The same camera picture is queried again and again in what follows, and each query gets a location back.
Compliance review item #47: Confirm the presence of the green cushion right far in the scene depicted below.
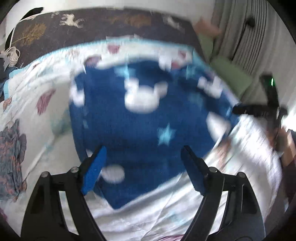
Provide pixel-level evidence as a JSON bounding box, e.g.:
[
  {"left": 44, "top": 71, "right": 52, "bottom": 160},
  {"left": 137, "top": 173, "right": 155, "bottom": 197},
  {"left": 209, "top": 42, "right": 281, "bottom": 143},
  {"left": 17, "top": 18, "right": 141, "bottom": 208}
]
[{"left": 198, "top": 34, "right": 213, "bottom": 62}]

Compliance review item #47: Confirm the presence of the black garment on headboard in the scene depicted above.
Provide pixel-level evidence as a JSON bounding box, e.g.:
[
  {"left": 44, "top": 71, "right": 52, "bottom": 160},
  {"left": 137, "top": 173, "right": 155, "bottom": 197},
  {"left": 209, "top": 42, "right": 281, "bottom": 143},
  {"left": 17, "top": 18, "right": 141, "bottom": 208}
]
[{"left": 22, "top": 7, "right": 44, "bottom": 20}]

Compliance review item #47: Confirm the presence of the floral patterned small garment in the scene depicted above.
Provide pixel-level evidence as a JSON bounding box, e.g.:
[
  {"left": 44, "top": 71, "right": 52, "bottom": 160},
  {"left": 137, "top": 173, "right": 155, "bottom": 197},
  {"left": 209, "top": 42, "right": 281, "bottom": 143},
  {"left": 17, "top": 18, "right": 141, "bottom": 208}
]
[{"left": 1, "top": 119, "right": 27, "bottom": 201}]

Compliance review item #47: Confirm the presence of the black floor lamp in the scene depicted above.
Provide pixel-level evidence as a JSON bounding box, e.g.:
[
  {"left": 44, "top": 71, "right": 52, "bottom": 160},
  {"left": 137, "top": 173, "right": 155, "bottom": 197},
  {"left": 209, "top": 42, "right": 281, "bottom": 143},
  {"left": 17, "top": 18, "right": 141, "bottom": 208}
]
[{"left": 231, "top": 16, "right": 255, "bottom": 61}]

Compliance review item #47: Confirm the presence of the navy fleece star robe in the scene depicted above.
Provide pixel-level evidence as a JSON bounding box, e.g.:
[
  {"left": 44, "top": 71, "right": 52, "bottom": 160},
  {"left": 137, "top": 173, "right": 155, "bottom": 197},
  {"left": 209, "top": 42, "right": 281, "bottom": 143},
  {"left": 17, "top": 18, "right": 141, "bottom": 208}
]
[{"left": 69, "top": 61, "right": 239, "bottom": 209}]

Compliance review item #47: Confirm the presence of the green cushion right near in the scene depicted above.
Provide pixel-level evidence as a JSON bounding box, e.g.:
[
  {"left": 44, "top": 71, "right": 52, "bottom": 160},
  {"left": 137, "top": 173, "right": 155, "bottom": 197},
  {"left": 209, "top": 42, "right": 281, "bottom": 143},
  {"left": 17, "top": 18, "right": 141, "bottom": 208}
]
[{"left": 210, "top": 56, "right": 253, "bottom": 98}]

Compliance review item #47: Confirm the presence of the grey pleated curtain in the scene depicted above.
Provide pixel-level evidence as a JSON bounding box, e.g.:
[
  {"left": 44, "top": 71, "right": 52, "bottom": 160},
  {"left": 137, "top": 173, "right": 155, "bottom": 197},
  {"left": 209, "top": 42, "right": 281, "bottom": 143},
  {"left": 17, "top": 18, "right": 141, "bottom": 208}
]
[{"left": 212, "top": 1, "right": 295, "bottom": 106}]

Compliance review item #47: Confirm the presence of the person right hand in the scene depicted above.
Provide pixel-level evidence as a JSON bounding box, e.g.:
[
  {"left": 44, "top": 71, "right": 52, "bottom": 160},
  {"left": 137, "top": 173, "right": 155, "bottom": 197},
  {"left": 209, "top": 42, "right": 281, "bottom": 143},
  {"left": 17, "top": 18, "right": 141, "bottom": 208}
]
[{"left": 272, "top": 128, "right": 295, "bottom": 167}]

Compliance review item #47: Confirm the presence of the dark deer print headboard cover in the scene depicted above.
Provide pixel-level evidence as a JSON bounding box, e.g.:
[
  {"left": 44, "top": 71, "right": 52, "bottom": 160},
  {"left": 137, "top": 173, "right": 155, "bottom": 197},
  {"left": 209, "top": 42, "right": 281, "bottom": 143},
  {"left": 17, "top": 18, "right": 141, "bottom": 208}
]
[{"left": 6, "top": 8, "right": 205, "bottom": 67}]

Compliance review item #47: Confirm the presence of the peach pillow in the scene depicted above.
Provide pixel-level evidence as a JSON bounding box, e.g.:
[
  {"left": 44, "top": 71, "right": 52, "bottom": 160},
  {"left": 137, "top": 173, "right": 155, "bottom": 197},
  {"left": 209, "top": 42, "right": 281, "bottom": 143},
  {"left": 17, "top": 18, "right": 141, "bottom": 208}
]
[{"left": 193, "top": 18, "right": 222, "bottom": 38}]

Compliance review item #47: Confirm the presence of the green cushion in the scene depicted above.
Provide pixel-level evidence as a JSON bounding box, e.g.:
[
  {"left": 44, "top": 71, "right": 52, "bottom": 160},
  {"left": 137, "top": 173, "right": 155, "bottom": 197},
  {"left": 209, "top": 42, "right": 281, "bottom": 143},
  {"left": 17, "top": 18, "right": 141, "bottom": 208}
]
[
  {"left": 198, "top": 34, "right": 213, "bottom": 62},
  {"left": 210, "top": 56, "right": 253, "bottom": 98}
]

